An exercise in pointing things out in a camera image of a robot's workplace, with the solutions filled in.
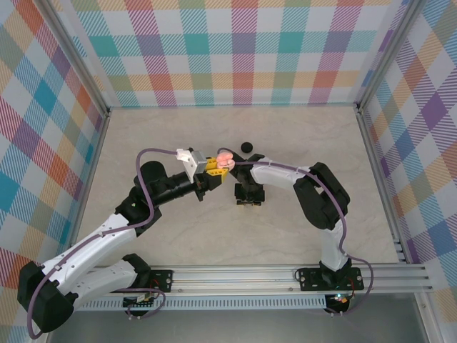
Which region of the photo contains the pink earbud charging case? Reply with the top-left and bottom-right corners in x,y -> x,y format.
216,151 -> 236,171

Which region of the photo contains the small circuit board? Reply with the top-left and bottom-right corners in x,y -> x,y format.
123,293 -> 157,310
328,292 -> 353,305

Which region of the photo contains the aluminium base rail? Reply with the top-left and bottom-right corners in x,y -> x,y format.
71,263 -> 433,297

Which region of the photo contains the perforated white cable tray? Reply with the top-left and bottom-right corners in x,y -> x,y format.
71,298 -> 328,311

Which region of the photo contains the aluminium frame post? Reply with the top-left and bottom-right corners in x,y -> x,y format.
42,0 -> 111,117
355,0 -> 428,114

